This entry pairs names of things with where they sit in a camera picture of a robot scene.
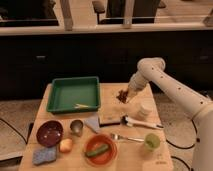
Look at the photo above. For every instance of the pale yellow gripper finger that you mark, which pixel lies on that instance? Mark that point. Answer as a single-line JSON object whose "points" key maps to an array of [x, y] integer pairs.
{"points": [[131, 94]]}

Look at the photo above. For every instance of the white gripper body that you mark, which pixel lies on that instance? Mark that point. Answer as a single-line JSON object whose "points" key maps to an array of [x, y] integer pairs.
{"points": [[137, 82]]}

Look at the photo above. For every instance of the bunch of red grapes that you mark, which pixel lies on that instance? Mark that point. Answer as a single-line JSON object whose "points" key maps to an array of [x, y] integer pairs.
{"points": [[123, 96]]}

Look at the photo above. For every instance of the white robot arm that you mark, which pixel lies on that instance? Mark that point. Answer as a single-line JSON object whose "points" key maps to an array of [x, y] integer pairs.
{"points": [[198, 107]]}

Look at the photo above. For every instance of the green plastic cup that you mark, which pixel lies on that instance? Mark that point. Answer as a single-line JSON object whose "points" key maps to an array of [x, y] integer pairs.
{"points": [[152, 142]]}

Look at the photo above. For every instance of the small metal cup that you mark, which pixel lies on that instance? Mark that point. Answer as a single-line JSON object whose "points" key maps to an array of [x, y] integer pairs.
{"points": [[76, 127]]}

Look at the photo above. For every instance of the black spatula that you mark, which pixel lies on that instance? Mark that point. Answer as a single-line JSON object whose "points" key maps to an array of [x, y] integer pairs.
{"points": [[109, 124]]}

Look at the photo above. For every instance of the silver fork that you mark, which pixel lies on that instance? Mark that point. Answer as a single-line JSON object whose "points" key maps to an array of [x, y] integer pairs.
{"points": [[119, 137]]}

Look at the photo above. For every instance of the grey blue cloth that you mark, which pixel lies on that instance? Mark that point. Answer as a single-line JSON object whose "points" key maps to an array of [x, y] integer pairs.
{"points": [[93, 123]]}

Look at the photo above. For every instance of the orange bowl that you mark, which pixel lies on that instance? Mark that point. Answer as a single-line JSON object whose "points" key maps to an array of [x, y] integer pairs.
{"points": [[103, 159]]}

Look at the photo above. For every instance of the green cucumber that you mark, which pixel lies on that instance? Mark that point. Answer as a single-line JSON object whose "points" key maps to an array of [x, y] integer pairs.
{"points": [[99, 150]]}

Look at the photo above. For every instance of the green plastic tray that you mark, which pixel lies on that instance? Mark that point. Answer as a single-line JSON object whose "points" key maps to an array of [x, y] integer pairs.
{"points": [[74, 95]]}

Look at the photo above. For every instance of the dark red bowl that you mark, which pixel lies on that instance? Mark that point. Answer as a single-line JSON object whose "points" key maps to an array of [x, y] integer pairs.
{"points": [[50, 133]]}

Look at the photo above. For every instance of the blue sponge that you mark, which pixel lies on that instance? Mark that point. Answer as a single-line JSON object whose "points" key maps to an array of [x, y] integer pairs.
{"points": [[44, 155]]}

